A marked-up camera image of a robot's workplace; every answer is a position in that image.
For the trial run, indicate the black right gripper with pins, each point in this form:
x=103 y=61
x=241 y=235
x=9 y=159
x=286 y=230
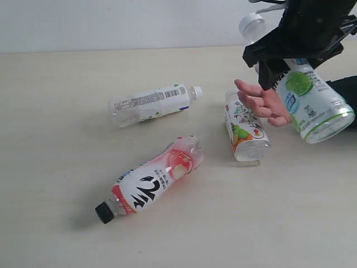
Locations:
x=308 y=29

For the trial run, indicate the clear bottle green lime label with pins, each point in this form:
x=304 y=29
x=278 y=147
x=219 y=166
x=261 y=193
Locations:
x=317 y=111

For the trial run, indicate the clear bottle floral fruit label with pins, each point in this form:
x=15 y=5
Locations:
x=247 y=137

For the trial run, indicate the pink peach bottle black cap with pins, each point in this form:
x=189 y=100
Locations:
x=139 y=187

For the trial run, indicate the person's black sleeve forearm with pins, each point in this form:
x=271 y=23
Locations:
x=346 y=87

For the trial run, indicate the clear bottle white barcode label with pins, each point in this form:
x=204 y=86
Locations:
x=152 y=104

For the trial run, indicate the person's bare hand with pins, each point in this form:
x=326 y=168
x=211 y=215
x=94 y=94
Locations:
x=263 y=103

